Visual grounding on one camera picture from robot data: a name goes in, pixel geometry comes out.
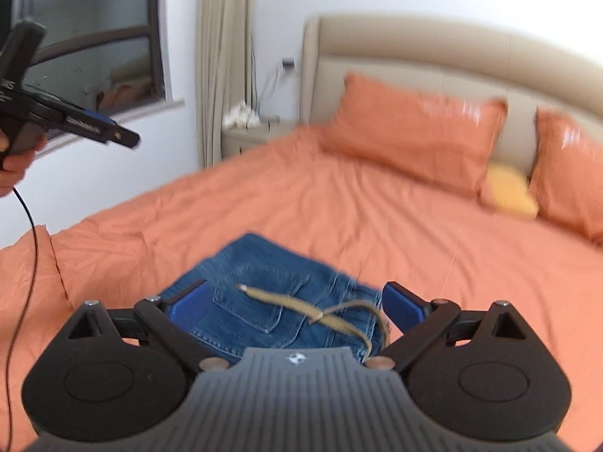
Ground person's left hand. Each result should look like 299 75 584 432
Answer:
0 131 49 199

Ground large orange pillow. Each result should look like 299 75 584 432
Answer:
319 73 510 197

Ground beige padded headboard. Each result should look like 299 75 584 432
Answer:
300 14 603 190

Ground small orange pillow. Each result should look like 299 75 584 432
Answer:
529 108 603 244

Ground beige nightstand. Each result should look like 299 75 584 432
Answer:
221 119 303 166

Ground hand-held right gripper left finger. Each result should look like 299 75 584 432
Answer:
66 280 228 374

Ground blue denim pants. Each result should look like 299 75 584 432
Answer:
158 232 393 366

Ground yellow cushion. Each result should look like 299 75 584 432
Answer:
479 163 539 220

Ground beige curtain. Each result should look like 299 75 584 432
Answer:
195 0 256 168

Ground white crumpled cloth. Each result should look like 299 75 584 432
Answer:
223 101 265 130

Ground tan fabric belt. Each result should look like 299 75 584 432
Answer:
234 283 393 364

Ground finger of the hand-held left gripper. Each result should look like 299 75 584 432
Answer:
42 98 141 150

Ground black cable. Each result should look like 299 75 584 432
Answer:
6 185 40 435

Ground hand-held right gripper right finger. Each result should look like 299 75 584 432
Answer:
365 281 529 374

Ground dark framed window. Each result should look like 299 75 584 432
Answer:
0 0 185 156

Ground orange duvet cover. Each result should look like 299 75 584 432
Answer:
0 125 603 452

